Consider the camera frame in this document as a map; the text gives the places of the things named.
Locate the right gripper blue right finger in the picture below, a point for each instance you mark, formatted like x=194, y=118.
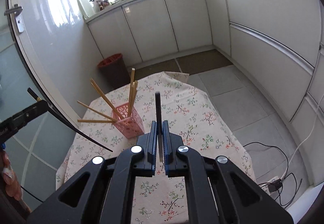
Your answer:
x=167, y=149

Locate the black chopstick gold band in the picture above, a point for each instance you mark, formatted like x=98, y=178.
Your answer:
x=64, y=121

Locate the dark red trash bin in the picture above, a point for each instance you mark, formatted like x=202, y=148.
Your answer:
x=115, y=71

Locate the black power adapter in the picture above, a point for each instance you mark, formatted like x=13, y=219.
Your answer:
x=275, y=185

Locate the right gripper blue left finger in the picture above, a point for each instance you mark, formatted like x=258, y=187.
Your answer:
x=152, y=147

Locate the dark floor mat left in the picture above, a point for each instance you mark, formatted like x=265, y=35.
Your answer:
x=169, y=65

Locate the person's left hand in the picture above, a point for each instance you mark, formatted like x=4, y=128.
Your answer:
x=12, y=186

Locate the white power strip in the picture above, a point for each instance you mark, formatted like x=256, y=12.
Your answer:
x=264, y=186

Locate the dark floor mat right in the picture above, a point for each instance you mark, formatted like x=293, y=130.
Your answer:
x=202, y=62

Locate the dark floor mat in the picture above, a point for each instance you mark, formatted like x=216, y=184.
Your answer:
x=169, y=65
x=202, y=62

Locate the wooden chopstick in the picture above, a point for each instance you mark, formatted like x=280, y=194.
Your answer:
x=97, y=112
x=105, y=98
x=130, y=99
x=134, y=94
x=132, y=75
x=94, y=121

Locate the pink perforated utensil basket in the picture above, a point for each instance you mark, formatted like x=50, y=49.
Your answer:
x=130, y=126

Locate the silver door handle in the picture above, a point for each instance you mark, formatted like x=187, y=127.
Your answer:
x=16, y=12

